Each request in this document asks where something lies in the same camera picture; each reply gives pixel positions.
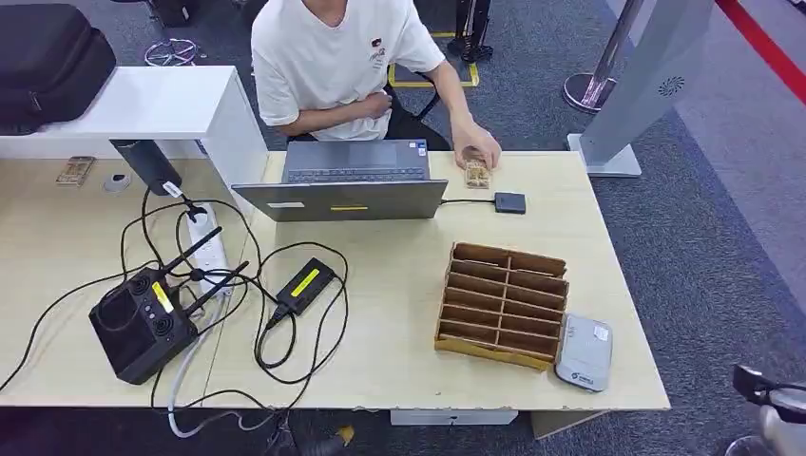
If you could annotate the person's right hand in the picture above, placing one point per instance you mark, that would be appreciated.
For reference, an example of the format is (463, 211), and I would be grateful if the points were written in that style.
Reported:
(378, 104)

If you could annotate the person's left hand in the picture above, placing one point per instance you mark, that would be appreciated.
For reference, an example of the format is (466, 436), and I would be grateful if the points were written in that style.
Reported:
(475, 141)

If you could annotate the stack of tan cards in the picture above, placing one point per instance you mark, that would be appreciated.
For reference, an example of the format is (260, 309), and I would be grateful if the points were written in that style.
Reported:
(477, 176)

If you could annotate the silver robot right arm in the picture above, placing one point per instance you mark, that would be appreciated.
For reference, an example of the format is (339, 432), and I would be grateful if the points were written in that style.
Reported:
(784, 415)

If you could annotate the black office chair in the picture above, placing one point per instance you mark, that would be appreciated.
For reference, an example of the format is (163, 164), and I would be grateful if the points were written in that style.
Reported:
(425, 110)

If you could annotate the person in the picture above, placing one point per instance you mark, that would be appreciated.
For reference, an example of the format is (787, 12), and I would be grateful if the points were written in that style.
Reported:
(340, 69)

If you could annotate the small black hub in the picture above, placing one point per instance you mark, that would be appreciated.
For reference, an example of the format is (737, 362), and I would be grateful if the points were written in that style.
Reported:
(510, 203)

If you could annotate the grey laptop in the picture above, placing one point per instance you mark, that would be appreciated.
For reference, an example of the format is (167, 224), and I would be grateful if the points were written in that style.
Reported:
(352, 182)

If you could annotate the chrome stanchion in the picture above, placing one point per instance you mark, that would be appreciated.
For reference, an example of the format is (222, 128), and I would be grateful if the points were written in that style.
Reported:
(595, 82)

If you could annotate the wooden card box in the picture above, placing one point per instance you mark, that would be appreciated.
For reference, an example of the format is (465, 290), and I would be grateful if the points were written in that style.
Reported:
(504, 305)

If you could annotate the grey kiosk stand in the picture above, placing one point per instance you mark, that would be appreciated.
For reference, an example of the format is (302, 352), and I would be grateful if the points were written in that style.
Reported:
(636, 82)

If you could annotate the black adapter with yellow label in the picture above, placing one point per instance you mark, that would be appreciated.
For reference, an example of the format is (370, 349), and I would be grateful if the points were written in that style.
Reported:
(305, 286)

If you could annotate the chrome star chair base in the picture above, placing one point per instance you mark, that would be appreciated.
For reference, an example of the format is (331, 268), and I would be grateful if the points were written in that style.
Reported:
(171, 52)

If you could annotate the white cabinet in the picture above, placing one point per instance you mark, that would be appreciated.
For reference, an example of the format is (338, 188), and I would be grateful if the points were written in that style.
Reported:
(157, 104)

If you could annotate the white power strip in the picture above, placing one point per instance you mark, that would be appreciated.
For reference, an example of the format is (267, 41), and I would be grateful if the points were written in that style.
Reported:
(211, 252)

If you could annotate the black cylinder with white tag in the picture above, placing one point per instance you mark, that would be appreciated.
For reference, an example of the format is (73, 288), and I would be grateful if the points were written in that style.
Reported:
(148, 165)

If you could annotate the flat grey device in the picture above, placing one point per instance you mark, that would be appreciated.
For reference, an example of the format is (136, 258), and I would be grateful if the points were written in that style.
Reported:
(584, 354)

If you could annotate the round grey desk grommet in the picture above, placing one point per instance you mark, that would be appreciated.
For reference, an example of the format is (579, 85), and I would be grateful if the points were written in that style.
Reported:
(117, 182)

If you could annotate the white under-desk drawer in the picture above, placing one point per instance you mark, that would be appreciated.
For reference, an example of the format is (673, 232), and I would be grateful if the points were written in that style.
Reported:
(453, 417)

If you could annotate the cardboard piece under desk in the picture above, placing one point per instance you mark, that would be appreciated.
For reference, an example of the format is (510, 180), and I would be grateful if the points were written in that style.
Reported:
(563, 423)

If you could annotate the black and yellow plug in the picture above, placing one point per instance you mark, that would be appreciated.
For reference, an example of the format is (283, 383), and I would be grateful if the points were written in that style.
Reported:
(340, 437)

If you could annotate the black router with antennas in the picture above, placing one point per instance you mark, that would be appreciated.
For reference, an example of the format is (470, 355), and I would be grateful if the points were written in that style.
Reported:
(138, 327)

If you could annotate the black bag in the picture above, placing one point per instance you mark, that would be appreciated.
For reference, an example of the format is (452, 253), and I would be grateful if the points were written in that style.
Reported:
(50, 63)

